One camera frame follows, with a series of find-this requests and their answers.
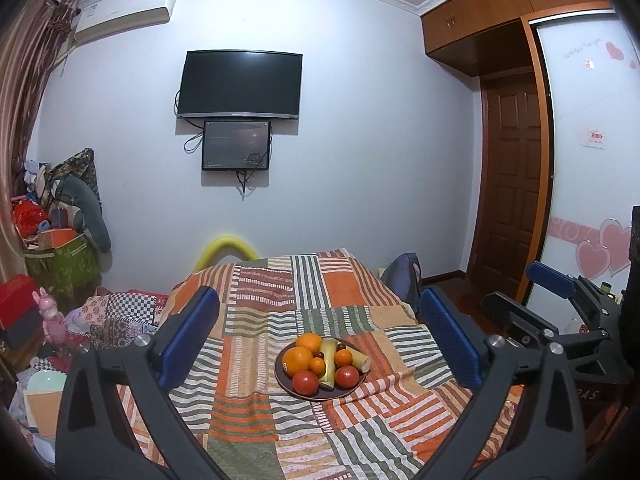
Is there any small wall monitor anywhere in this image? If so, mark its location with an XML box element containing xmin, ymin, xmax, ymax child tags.
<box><xmin>201</xmin><ymin>119</ymin><xmax>271</xmax><ymax>171</ymax></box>

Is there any brown wooden door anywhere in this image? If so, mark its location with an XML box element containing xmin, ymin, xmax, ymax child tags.
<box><xmin>469</xmin><ymin>72</ymin><xmax>541</xmax><ymax>298</ymax></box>

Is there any large black wall television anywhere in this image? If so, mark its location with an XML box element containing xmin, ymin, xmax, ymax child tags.
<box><xmin>177</xmin><ymin>50</ymin><xmax>303</xmax><ymax>119</ymax></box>

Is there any checkered patchwork quilt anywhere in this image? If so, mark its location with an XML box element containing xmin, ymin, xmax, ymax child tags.
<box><xmin>65</xmin><ymin>289</ymin><xmax>168</xmax><ymax>349</ymax></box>

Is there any red tomato right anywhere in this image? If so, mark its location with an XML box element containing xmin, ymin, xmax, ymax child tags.
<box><xmin>334</xmin><ymin>365</ymin><xmax>360</xmax><ymax>390</ymax></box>

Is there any wooden overhead cabinet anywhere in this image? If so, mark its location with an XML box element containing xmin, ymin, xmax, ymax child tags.
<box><xmin>422</xmin><ymin>0</ymin><xmax>611</xmax><ymax>77</ymax></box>

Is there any white air conditioner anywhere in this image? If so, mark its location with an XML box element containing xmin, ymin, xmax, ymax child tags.
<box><xmin>74</xmin><ymin>0</ymin><xmax>177</xmax><ymax>44</ymax></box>

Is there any blue backpack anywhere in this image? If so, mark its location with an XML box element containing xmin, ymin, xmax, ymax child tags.
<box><xmin>381</xmin><ymin>252</ymin><xmax>422</xmax><ymax>312</ymax></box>

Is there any green storage box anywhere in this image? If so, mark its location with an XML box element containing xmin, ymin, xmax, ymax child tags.
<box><xmin>24</xmin><ymin>234</ymin><xmax>101</xmax><ymax>297</ymax></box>

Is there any small mandarin orange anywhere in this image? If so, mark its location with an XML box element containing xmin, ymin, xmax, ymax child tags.
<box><xmin>334</xmin><ymin>348</ymin><xmax>352</xmax><ymax>368</ymax></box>

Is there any yellow green banana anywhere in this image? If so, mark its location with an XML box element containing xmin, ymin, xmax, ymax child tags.
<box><xmin>348</xmin><ymin>348</ymin><xmax>371</xmax><ymax>374</ymax></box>
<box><xmin>320</xmin><ymin>338</ymin><xmax>337</xmax><ymax>390</ymax></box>

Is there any dark purple round plate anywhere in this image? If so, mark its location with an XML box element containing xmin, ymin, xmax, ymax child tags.
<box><xmin>273</xmin><ymin>338</ymin><xmax>371</xmax><ymax>402</ymax></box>

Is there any white wardrobe door with hearts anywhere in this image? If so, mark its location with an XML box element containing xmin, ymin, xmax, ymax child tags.
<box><xmin>533</xmin><ymin>11</ymin><xmax>639</xmax><ymax>295</ymax></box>

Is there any striped patchwork bedspread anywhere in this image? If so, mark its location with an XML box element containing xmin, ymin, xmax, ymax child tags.
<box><xmin>106</xmin><ymin>249</ymin><xmax>471</xmax><ymax>479</ymax></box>

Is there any red tomato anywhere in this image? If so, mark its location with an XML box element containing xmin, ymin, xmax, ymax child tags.
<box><xmin>334</xmin><ymin>365</ymin><xmax>360</xmax><ymax>390</ymax></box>
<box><xmin>292</xmin><ymin>370</ymin><xmax>320</xmax><ymax>396</ymax></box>

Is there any grey plush toy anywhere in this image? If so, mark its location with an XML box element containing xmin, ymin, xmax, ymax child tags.
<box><xmin>55</xmin><ymin>174</ymin><xmax>112</xmax><ymax>254</ymax></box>

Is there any large orange with sticker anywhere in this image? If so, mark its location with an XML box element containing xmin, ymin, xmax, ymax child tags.
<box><xmin>281</xmin><ymin>346</ymin><xmax>314</xmax><ymax>377</ymax></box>

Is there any large plain orange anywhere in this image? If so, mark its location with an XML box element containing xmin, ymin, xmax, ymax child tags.
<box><xmin>295</xmin><ymin>333</ymin><xmax>322</xmax><ymax>356</ymax></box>

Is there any pink toy figure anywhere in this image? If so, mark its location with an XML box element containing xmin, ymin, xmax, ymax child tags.
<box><xmin>32</xmin><ymin>287</ymin><xmax>67</xmax><ymax>356</ymax></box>

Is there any striped brown curtain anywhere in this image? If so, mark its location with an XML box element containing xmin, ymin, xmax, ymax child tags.
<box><xmin>1</xmin><ymin>0</ymin><xmax>77</xmax><ymax>282</ymax></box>

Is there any red tomato left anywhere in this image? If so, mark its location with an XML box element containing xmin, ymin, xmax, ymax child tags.
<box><xmin>292</xmin><ymin>370</ymin><xmax>320</xmax><ymax>396</ymax></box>

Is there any red box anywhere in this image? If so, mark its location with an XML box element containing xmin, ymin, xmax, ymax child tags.
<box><xmin>0</xmin><ymin>274</ymin><xmax>36</xmax><ymax>330</ymax></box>

